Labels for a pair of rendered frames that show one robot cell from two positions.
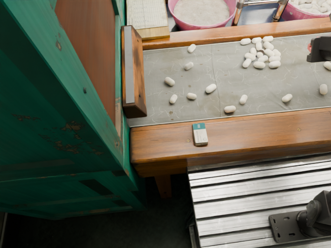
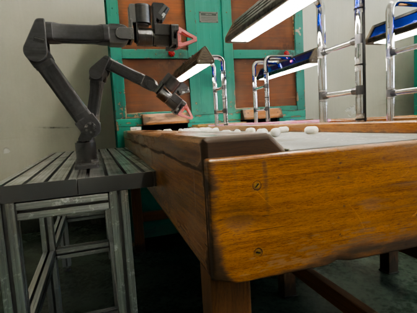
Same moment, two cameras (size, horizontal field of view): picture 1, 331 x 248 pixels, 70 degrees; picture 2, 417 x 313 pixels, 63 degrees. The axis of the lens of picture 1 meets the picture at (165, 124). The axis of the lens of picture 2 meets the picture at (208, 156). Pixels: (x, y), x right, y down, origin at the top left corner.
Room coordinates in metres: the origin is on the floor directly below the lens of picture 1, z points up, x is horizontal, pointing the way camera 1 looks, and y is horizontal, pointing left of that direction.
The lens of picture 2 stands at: (0.14, -2.11, 0.78)
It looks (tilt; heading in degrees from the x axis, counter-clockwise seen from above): 6 degrees down; 75
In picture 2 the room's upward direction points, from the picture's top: 3 degrees counter-clockwise
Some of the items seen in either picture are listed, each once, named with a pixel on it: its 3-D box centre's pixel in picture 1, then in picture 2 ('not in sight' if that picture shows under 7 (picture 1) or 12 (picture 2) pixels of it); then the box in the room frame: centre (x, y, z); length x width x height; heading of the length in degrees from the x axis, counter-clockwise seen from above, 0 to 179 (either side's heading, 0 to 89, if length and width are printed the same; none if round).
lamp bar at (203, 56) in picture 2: not in sight; (188, 66); (0.54, -0.36, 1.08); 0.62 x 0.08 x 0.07; 92
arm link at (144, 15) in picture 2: not in sight; (132, 24); (0.23, -0.95, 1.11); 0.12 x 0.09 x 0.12; 3
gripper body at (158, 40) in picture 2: not in sight; (162, 38); (0.32, -0.95, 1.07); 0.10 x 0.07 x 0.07; 93
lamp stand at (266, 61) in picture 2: not in sight; (273, 98); (1.02, -0.35, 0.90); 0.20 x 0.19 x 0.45; 92
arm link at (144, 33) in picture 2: not in sight; (144, 35); (0.26, -0.95, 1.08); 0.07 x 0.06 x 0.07; 3
